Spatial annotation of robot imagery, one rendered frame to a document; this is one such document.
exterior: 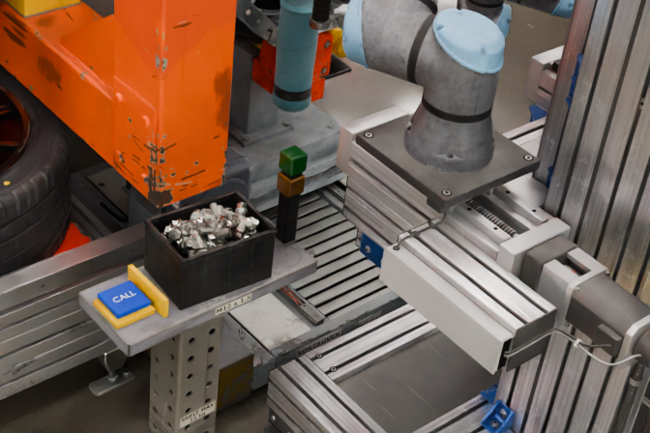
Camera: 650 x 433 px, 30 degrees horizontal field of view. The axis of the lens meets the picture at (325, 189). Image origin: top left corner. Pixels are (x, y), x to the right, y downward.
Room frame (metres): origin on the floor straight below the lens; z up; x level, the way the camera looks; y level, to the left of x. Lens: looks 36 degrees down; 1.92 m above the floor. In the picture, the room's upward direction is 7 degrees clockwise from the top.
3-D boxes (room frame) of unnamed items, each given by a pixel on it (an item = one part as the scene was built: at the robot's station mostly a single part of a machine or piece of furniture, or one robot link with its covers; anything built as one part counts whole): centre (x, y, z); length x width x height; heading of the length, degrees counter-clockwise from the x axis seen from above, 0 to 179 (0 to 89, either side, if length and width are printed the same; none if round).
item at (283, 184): (1.87, 0.07, 0.59); 0.04 x 0.04 x 0.04; 44
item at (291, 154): (1.87, 0.07, 0.64); 0.04 x 0.04 x 0.04; 44
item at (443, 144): (1.71, -0.20, 0.87); 0.15 x 0.15 x 0.10
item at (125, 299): (1.62, 0.33, 0.47); 0.07 x 0.07 x 0.02; 44
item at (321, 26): (2.21, 0.05, 0.83); 0.04 x 0.04 x 0.16
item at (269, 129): (2.62, 0.21, 0.32); 0.40 x 0.30 x 0.28; 134
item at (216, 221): (1.74, 0.20, 0.51); 0.20 x 0.14 x 0.13; 129
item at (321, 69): (2.53, 0.12, 0.48); 0.16 x 0.12 x 0.17; 44
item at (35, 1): (2.31, 0.66, 0.71); 0.14 x 0.14 x 0.05; 44
